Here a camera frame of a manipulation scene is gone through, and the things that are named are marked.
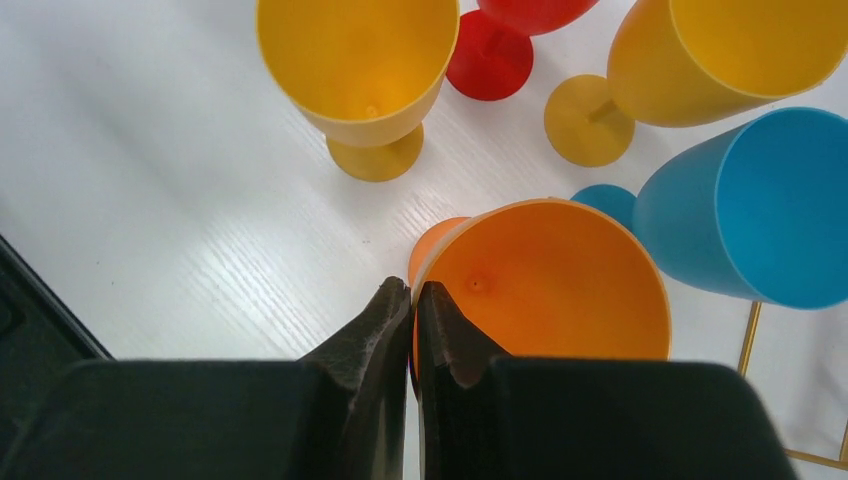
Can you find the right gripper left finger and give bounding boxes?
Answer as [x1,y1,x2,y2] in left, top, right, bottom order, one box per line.
[1,277,412,479]

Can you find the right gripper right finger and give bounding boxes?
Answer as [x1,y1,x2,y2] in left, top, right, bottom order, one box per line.
[416,281,795,479]

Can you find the orange wine glass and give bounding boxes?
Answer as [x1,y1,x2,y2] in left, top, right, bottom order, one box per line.
[408,198,672,361]

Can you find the yellow wine glass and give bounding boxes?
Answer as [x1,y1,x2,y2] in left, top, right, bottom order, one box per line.
[256,0,460,182]
[543,1,847,167]

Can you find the cyan wine glass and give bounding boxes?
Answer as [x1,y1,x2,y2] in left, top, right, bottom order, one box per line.
[575,107,847,310]

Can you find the red wine glass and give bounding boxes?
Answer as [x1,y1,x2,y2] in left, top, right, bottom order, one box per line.
[446,0,597,101]

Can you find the gold wire glass rack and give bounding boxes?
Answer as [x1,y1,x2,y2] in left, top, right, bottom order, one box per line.
[738,302,847,479]

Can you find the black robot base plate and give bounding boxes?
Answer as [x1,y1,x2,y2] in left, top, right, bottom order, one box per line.
[1,239,112,455]

